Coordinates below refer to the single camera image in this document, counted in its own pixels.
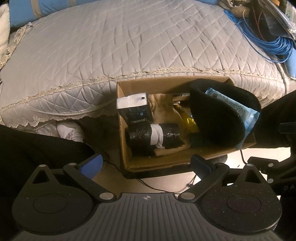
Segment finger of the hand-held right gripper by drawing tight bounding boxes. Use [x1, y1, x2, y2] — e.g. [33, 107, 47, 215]
[279, 123, 296, 134]
[247, 157, 295, 186]

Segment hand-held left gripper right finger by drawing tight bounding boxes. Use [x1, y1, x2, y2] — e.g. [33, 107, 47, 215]
[178, 154, 266, 202]

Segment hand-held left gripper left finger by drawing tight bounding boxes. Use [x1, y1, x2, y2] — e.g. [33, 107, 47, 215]
[30, 154, 117, 202]

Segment cardboard box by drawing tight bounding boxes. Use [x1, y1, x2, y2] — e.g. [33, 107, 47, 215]
[116, 76, 257, 179]

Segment yellow wet wipes pack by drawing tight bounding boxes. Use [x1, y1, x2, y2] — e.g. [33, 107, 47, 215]
[180, 105, 199, 135]

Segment black earmuffs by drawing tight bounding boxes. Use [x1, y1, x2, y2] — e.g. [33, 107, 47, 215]
[189, 79, 262, 147]

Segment black trash bag roll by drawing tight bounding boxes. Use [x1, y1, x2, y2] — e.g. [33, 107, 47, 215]
[125, 123, 184, 151]

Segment light blue packet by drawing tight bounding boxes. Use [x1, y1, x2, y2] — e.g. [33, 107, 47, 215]
[205, 87, 260, 149]

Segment small black white box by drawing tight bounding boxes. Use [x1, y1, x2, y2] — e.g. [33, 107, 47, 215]
[116, 92, 153, 126]

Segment brown drawstring pouch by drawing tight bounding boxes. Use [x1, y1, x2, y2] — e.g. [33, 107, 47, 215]
[148, 93, 192, 157]

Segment person's right leg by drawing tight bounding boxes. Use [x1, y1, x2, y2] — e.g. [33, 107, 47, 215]
[252, 91, 296, 149]

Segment person's leg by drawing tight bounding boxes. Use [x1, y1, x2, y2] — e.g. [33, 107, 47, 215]
[252, 91, 296, 149]
[0, 125, 97, 186]

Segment white shoe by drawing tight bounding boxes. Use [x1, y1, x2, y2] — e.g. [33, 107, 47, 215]
[57, 122, 85, 142]

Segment person's left leg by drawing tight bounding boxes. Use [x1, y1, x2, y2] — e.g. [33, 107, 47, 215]
[0, 125, 97, 186]

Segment blue cushion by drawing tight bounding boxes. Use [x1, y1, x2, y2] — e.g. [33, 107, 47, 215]
[285, 47, 296, 78]

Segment grey plastic packaging bag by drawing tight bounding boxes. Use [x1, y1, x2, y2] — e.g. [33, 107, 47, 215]
[261, 0, 296, 37]

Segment grey quilted bedspread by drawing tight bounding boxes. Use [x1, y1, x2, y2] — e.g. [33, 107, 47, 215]
[0, 0, 289, 128]

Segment beige plush toy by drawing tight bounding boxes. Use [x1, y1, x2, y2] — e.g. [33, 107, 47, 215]
[231, 6, 250, 16]

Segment thin black cable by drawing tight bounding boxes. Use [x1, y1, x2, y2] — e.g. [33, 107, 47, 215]
[102, 160, 199, 193]

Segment blue cable coil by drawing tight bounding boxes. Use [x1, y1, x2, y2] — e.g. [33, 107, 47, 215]
[225, 9, 294, 63]

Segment thin red cable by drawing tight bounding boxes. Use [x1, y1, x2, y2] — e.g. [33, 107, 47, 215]
[252, 5, 266, 39]

